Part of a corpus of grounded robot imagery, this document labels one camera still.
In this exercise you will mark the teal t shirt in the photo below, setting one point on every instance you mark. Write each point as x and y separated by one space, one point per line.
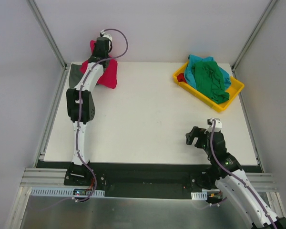
189 73

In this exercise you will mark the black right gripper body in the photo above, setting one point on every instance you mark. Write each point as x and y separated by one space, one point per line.
198 136

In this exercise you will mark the folded grey t shirt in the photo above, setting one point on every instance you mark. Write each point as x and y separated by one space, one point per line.
75 75

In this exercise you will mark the right white cable duct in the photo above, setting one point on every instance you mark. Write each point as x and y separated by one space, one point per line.
199 196

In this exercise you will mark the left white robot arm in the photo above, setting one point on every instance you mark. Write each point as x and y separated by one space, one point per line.
81 111

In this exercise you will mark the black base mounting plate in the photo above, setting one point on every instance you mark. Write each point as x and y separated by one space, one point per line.
162 181

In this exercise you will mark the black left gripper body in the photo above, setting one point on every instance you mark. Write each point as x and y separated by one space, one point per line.
102 44

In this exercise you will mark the green t shirt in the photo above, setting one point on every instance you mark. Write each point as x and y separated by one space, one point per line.
210 81

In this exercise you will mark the left aluminium frame post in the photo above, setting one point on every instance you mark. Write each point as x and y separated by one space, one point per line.
46 31

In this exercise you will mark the yellow plastic bin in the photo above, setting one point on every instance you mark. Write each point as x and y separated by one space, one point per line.
234 90

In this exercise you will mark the aluminium frame post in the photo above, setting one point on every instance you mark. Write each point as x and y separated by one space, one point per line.
46 31
265 15

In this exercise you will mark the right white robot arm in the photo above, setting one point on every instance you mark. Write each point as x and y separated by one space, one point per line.
226 174

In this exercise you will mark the magenta t shirt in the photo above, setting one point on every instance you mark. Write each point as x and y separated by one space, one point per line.
109 78

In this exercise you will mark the right aluminium frame post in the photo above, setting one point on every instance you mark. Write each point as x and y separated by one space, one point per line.
265 15

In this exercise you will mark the red t shirt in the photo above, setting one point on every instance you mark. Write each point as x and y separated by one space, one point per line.
181 78

